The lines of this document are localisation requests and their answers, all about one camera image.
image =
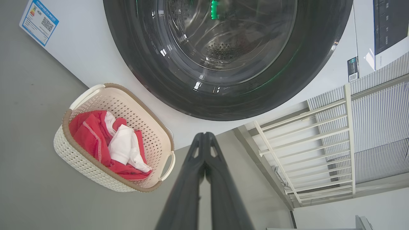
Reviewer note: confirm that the dark QR code sticker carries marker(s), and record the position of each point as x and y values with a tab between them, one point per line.
352	68

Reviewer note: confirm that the white metal railing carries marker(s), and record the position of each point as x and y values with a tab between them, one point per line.
348	127

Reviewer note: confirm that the cream perforated laundry basket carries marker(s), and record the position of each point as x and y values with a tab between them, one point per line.
80	163

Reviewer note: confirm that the blue energy label sticker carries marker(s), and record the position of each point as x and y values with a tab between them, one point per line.
39	21

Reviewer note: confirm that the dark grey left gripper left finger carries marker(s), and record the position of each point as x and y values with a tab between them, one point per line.
185	198

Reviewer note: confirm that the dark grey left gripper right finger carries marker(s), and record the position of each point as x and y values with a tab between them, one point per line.
225	198

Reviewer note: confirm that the dark appliance control panel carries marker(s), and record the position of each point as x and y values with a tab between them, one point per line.
391	25

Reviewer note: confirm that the white front-load washing machine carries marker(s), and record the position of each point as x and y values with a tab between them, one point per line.
96	48

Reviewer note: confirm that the dark washing machine door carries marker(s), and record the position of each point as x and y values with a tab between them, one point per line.
153	73

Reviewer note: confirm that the red and white garment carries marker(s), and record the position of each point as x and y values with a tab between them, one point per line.
86	134

